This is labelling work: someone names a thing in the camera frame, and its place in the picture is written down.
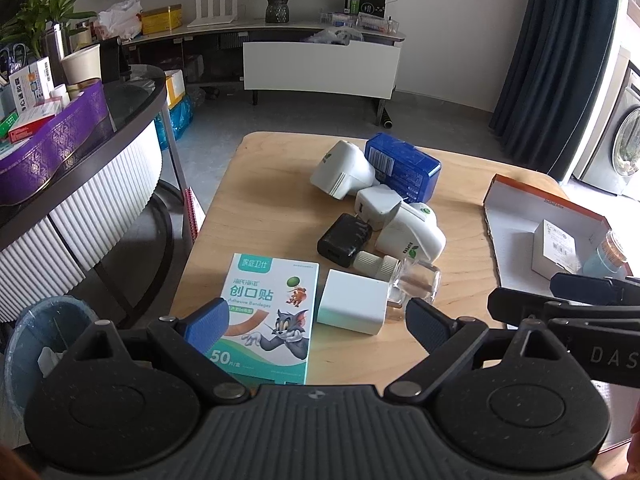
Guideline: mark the dark blue curtain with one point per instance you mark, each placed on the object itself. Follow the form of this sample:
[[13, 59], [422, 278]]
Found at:
[[545, 60]]

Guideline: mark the white paper cup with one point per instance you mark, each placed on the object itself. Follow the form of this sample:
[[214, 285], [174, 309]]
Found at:
[[82, 65]]

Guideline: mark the bamboo plant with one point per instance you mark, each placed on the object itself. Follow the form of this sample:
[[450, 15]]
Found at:
[[40, 15]]

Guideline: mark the black roll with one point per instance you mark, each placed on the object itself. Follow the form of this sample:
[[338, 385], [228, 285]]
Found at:
[[386, 120]]

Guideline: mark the stainless steel bottle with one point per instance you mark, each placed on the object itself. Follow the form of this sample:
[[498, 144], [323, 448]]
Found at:
[[56, 47]]

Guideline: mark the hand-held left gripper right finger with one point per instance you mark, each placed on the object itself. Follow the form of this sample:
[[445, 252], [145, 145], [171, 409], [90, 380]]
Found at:
[[427, 325]]

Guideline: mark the orange-rimmed cardboard tray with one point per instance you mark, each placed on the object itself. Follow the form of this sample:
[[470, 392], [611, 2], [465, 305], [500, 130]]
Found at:
[[515, 240]]

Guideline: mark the small white charger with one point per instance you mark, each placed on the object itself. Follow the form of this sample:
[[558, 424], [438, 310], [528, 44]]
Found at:
[[377, 205]]

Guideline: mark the white plastic bag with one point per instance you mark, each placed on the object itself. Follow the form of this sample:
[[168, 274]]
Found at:
[[117, 20]]

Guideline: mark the clear plastic organiser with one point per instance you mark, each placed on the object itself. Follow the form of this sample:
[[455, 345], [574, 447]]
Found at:
[[360, 21]]

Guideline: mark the white blue medicine box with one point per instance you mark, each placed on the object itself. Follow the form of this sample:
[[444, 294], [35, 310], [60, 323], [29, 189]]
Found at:
[[30, 85]]

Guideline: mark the white plug-in mosquito repeller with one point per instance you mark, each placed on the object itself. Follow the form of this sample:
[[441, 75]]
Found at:
[[340, 170], [410, 235]]

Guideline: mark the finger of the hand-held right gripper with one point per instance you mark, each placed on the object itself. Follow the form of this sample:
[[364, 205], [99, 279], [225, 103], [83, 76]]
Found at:
[[580, 286], [520, 305]]

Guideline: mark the light blue toothpick jar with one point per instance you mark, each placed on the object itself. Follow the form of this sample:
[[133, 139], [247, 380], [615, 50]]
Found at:
[[600, 260]]

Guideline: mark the yellow tin box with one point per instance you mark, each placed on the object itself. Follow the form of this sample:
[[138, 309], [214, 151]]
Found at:
[[162, 20]]

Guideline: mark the purple patterned box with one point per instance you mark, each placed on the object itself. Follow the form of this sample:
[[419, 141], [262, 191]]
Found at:
[[50, 150]]

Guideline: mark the white cube charger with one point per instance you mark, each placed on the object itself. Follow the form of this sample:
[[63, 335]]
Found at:
[[350, 300]]

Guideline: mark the red white box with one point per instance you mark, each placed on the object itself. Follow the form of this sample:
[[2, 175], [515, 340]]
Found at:
[[30, 127]]

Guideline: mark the blue floss pick box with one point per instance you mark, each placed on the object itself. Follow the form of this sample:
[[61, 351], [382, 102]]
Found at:
[[400, 165]]

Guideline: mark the white and dark TV cabinet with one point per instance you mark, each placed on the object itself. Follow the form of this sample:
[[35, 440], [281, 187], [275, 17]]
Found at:
[[320, 70]]

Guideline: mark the small white carton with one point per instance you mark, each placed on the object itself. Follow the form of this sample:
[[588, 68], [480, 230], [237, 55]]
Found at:
[[555, 250]]

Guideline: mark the blue plastic bag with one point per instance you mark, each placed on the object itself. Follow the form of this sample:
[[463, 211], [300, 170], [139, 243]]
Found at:
[[175, 122]]

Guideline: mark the round table with ribbed side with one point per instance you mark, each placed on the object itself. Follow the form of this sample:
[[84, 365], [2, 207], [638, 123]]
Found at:
[[100, 210]]

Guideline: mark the red spiral notebook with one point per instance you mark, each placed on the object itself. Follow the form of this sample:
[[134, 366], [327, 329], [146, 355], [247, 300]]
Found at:
[[192, 215]]

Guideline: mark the white router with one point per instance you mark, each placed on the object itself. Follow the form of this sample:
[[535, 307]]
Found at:
[[212, 17]]

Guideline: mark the yellow white cardboard box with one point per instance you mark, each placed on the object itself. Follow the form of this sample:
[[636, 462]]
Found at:
[[175, 87]]

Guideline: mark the black box with green print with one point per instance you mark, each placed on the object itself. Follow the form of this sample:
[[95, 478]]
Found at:
[[365, 0]]

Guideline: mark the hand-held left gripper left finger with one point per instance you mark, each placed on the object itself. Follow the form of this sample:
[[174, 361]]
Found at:
[[207, 320]]

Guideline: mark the black charger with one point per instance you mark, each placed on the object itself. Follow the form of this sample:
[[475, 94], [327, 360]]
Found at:
[[342, 242]]

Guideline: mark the trash bin with clear liner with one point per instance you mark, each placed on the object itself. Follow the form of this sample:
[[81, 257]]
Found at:
[[40, 325]]

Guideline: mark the clear liquid bottle white cap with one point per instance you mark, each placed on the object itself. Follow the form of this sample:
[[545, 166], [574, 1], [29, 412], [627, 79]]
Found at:
[[415, 280]]

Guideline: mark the teal white bandage box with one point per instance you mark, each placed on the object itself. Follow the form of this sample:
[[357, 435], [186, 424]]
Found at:
[[270, 300]]

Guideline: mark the grey plastic bag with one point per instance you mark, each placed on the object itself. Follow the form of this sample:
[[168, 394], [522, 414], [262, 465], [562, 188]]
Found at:
[[330, 36]]

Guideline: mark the silver washing machine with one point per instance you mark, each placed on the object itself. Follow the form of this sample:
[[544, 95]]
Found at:
[[615, 150]]

